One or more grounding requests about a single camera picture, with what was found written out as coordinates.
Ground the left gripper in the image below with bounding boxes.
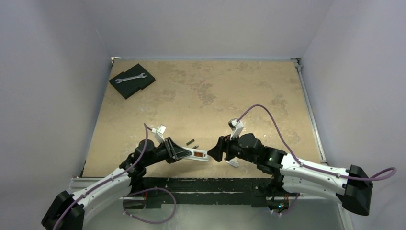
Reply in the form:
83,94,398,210
144,137,191,167

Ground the white remote control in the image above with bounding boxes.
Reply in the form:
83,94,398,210
184,149,208,162

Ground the white battery cover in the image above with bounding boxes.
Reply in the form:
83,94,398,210
226,160,239,168

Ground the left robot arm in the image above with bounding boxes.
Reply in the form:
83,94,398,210
41,138,194,230

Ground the silver open-end wrench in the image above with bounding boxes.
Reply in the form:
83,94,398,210
115,73,147,84

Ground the black foam pad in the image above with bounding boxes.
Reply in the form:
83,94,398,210
109,64,156,99

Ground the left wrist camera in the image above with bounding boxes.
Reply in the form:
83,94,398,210
151,125,167,143

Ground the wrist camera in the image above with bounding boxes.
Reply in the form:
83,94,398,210
151,125,167,143
228,118,245,140

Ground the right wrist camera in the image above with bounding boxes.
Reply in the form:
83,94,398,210
228,118,245,140

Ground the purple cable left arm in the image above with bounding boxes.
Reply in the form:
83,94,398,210
57,123,155,230

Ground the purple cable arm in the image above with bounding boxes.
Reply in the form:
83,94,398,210
236,104,397,182
57,123,155,230

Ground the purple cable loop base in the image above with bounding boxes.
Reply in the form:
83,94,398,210
122,187,177,224

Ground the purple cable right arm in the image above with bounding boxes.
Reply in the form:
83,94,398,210
236,104,397,182

